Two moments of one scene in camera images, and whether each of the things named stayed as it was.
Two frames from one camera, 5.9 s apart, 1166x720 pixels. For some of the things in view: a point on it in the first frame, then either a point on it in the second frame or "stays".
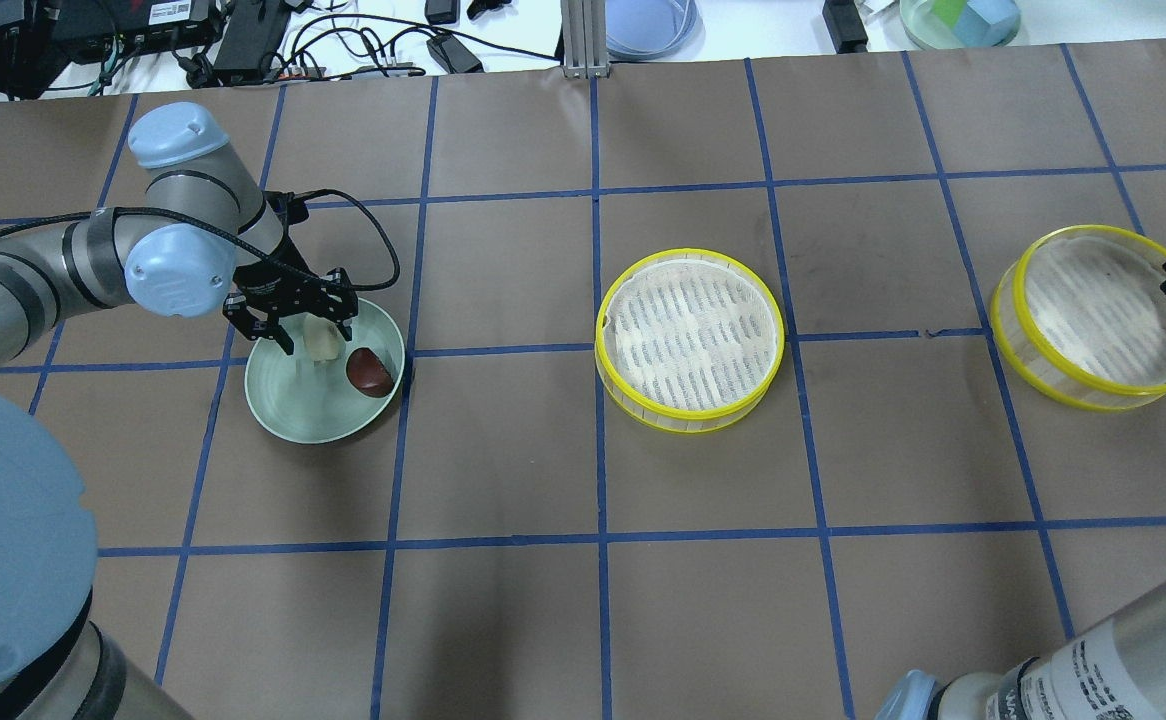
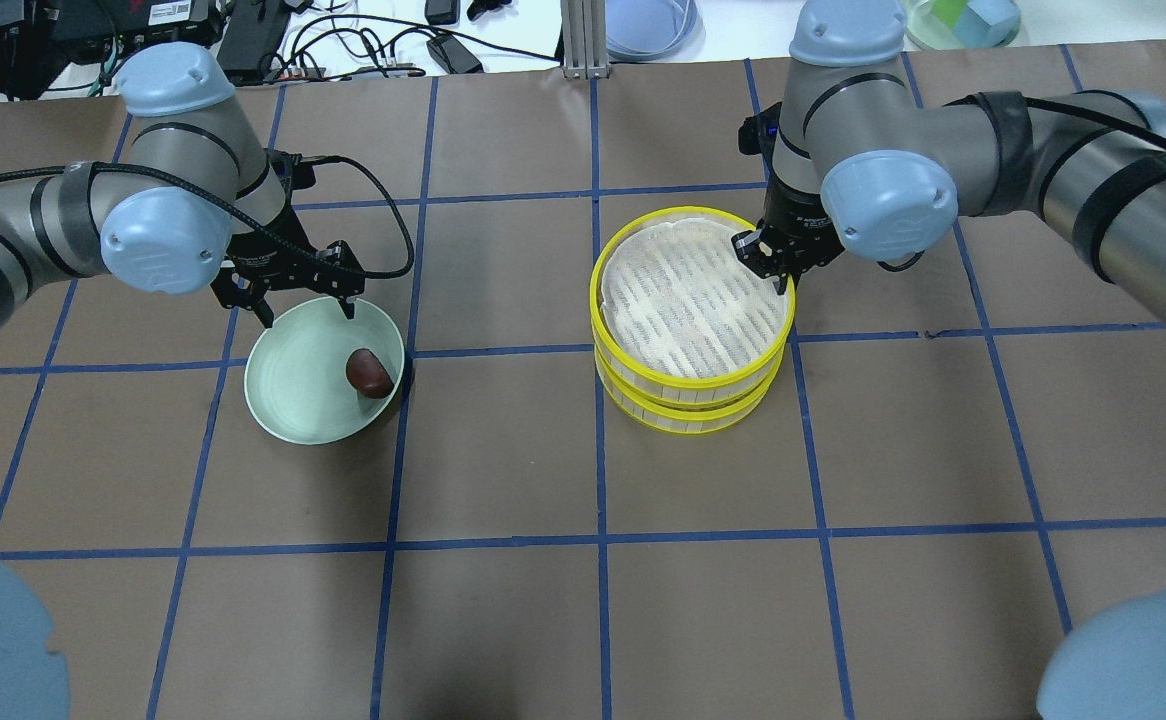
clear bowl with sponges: (959, 24) stays
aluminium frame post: (584, 51) stays
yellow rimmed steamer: (1079, 318) → (687, 335)
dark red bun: (368, 374) stays
